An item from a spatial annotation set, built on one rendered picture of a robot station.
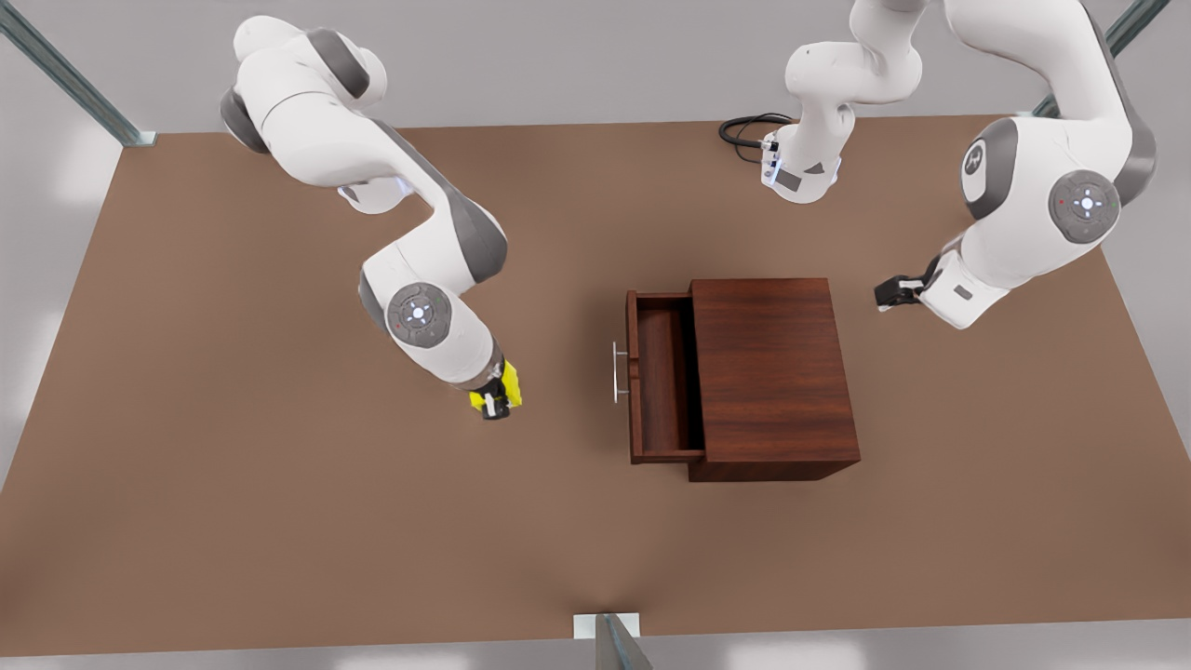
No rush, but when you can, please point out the yellow block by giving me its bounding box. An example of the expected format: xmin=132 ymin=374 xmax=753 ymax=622
xmin=468 ymin=361 xmax=523 ymax=415

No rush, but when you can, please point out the dark wooden cabinet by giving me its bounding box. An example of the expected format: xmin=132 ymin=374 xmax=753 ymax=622
xmin=688 ymin=276 xmax=862 ymax=483

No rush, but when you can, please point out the wooden drawer with silver handle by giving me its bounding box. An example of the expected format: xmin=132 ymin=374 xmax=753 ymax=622
xmin=612 ymin=289 xmax=706 ymax=465

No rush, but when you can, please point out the black cable loop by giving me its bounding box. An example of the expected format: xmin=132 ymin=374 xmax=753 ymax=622
xmin=718 ymin=113 xmax=795 ymax=165

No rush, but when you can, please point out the silver frame post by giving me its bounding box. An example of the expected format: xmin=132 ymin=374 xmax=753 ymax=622
xmin=1031 ymin=0 xmax=1171 ymax=119
xmin=573 ymin=612 xmax=654 ymax=670
xmin=0 ymin=0 xmax=157 ymax=148

